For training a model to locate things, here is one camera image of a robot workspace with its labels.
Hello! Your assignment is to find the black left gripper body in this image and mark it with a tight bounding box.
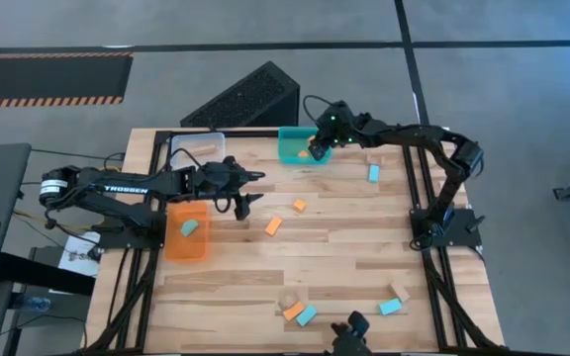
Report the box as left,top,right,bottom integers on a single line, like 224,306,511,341
194,155,247,204

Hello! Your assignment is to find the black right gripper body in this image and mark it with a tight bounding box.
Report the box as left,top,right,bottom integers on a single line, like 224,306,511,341
314,100,365,149

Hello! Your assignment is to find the orange rectangular block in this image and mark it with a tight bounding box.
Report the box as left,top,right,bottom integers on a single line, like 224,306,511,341
282,301,307,322
264,216,284,237

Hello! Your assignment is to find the half-round natural wood block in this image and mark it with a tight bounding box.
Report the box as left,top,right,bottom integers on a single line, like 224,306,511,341
278,291,301,311

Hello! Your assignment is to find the teal plastic bin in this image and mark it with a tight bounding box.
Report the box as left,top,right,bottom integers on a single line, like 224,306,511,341
277,126,333,166

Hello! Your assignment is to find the clear plastic bin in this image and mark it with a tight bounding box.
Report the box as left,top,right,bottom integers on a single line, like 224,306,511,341
169,132,227,172

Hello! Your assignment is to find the orange plastic bin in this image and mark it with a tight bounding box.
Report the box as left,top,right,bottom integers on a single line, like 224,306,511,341
164,202,211,263

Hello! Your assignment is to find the black perforated box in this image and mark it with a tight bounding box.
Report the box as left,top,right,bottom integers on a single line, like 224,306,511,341
179,60,301,129

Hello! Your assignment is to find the white paper sheet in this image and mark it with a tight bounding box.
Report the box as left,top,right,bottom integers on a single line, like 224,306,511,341
57,230,102,278

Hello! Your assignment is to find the black bulky object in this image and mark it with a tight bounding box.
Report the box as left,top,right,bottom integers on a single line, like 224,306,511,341
325,310,373,356

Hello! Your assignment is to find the black cart base bar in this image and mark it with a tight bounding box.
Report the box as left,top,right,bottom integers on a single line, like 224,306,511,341
0,250,97,298

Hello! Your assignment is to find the black hazard-striped floor mat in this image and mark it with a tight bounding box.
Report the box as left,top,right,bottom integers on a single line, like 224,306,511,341
0,51,135,109

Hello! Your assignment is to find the dark grey panel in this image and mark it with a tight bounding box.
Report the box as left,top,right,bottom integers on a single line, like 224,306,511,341
0,142,33,291

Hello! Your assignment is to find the clear water bottle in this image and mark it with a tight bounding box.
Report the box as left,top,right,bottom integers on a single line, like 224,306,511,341
16,295,52,315

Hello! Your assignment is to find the black aluminium table frame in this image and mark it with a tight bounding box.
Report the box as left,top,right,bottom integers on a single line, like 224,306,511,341
84,127,507,356

